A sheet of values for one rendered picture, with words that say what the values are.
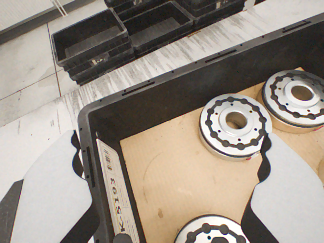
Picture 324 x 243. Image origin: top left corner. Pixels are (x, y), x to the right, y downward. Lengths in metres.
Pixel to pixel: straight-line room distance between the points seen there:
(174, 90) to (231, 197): 0.17
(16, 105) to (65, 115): 1.56
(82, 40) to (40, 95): 0.91
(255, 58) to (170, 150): 0.19
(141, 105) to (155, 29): 1.10
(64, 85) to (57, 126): 1.31
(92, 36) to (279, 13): 1.00
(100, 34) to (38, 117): 0.74
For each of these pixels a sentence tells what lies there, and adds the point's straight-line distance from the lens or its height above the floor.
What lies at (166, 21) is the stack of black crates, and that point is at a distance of 1.37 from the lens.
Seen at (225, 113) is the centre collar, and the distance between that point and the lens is 0.26.
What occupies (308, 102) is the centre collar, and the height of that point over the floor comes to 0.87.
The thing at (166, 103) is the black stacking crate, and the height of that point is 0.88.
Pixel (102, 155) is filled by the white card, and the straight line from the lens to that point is 0.20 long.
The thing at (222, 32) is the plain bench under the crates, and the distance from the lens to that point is 0.67.
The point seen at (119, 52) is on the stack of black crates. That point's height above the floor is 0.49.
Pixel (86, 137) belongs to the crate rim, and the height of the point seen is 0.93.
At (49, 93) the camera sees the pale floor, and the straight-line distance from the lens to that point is 1.93.
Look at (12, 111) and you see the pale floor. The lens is 2.11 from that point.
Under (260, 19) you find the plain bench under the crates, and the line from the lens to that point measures 0.75.
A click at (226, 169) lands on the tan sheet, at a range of 0.27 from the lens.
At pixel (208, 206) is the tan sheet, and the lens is 0.26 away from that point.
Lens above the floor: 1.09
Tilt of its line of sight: 62 degrees down
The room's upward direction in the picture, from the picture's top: 19 degrees counter-clockwise
